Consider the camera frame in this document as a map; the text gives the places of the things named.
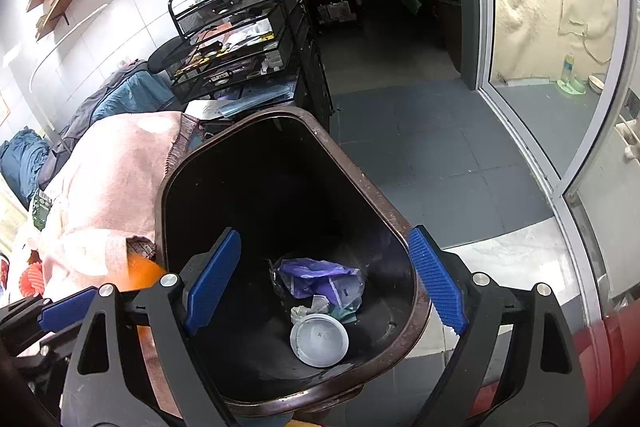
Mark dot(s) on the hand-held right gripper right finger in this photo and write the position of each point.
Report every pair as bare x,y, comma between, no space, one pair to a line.
437,279

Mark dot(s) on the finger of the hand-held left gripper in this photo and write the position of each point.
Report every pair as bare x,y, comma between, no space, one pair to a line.
65,309
35,349

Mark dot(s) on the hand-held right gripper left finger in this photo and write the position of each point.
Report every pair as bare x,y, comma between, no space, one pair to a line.
212,277

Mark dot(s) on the orange fruit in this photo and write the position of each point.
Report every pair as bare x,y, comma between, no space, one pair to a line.
142,274

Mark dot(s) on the purple plastic bag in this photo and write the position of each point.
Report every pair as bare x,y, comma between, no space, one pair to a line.
320,279

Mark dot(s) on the dark brown waste bin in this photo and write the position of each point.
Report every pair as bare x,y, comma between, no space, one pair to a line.
280,187

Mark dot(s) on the purple cup with white lid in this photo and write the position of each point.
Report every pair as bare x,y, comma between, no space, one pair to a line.
319,339

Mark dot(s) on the green patterned packet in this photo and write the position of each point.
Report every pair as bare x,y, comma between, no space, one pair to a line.
42,207

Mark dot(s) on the pink polka-dot blanket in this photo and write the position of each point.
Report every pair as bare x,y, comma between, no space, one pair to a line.
100,187

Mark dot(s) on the blue bedding pile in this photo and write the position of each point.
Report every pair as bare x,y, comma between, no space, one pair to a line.
20,157

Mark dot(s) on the blue paper stack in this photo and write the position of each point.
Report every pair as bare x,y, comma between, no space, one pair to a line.
255,99

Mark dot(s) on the massage bed with grey blanket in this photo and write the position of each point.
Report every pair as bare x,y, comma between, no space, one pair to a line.
107,92

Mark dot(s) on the black stool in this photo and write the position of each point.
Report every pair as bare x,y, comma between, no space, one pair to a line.
160,57

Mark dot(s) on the black mesh trolley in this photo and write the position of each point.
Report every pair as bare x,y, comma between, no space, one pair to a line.
235,37

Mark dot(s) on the green water dispenser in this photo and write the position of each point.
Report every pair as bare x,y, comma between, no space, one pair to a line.
570,74

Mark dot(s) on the white bowl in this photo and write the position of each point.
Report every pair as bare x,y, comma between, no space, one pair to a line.
597,82

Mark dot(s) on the white curved rail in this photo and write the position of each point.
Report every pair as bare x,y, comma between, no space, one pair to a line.
55,44

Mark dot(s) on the glass door with grey frame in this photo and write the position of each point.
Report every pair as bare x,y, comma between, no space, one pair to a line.
540,7

